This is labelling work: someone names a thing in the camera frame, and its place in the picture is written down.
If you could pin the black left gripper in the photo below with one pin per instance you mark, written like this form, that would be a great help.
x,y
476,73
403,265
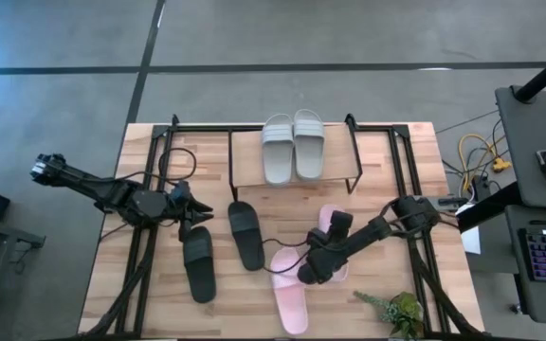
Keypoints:
x,y
180,213

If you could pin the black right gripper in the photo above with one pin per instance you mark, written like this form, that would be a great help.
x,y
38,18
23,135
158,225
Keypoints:
x,y
322,265

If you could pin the pink slide sandal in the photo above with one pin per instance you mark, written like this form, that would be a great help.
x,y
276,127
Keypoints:
x,y
324,218
289,303

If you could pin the black slide sandal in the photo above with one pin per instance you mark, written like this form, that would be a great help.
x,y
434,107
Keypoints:
x,y
199,270
247,237

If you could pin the grey slide sandal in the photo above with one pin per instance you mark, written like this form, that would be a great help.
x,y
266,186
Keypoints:
x,y
309,151
278,156

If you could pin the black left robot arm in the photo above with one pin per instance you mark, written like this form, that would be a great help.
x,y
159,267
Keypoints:
x,y
88,182

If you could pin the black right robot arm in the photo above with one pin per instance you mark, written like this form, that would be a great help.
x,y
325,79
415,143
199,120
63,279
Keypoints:
x,y
372,229

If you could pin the green artificial plant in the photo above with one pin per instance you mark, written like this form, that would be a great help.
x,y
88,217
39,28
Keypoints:
x,y
403,312

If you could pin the white paper sheet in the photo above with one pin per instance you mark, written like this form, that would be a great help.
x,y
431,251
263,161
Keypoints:
x,y
471,237

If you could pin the black desk beam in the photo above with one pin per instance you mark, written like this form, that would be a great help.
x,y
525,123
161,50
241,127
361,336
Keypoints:
x,y
486,208

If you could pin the black power strip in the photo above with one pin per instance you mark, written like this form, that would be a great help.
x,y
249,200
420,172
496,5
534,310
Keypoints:
x,y
481,187

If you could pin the grey desk top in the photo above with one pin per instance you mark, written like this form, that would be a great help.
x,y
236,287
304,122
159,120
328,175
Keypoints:
x,y
529,142
538,303

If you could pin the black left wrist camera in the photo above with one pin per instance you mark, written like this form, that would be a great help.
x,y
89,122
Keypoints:
x,y
179,190

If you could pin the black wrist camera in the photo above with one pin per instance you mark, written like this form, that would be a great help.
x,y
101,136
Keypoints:
x,y
340,221
179,190

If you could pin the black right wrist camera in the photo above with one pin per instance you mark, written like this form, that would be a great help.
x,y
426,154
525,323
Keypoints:
x,y
340,221

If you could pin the wooden shelf black metal frame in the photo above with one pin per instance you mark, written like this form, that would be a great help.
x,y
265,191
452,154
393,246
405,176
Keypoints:
x,y
247,161

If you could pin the black metal table frame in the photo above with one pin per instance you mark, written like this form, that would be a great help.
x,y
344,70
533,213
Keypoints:
x,y
206,128

